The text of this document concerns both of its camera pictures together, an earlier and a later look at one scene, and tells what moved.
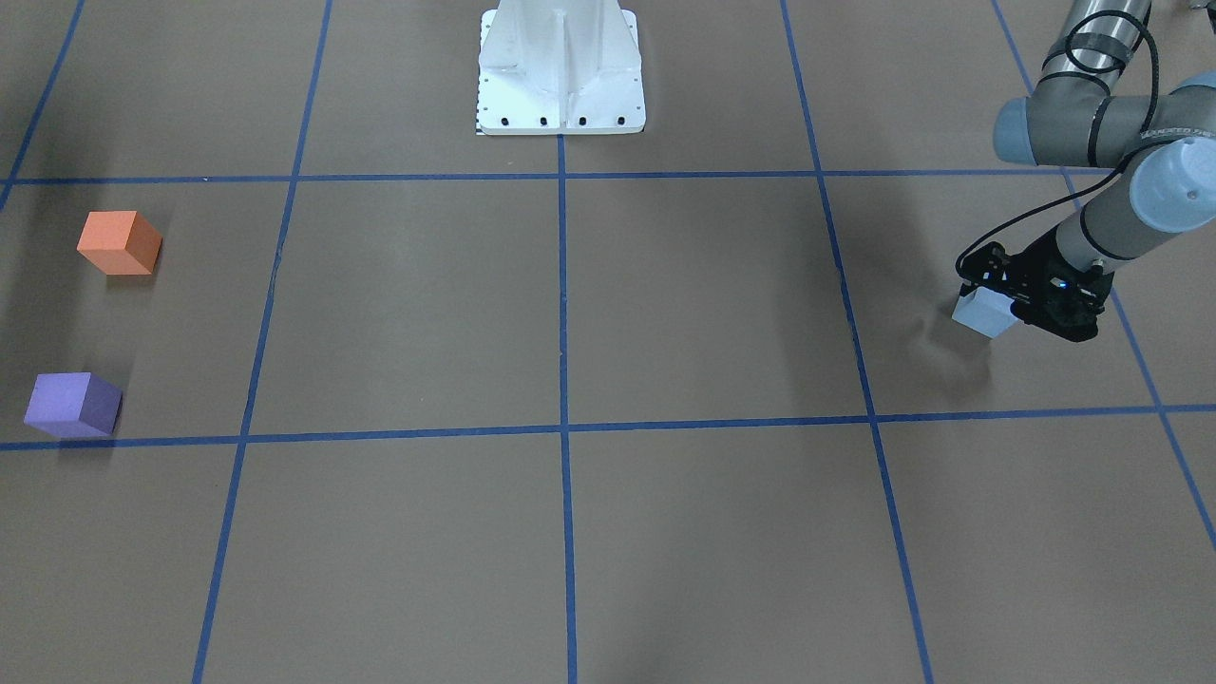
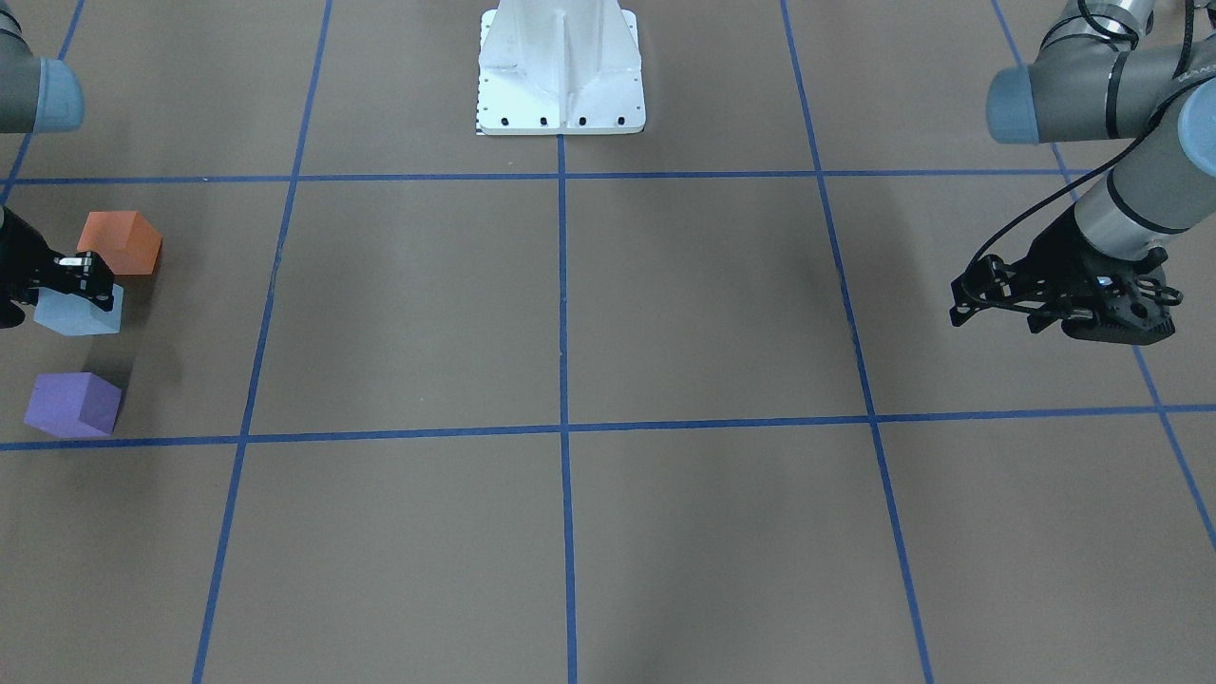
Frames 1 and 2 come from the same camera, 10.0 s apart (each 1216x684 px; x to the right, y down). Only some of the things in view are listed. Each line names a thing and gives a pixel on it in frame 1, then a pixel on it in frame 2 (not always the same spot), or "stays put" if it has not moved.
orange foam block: x=120 y=242 stays put
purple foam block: x=73 y=405 stays put
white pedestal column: x=560 y=67 stays put
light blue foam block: x=986 y=312 → x=73 y=315
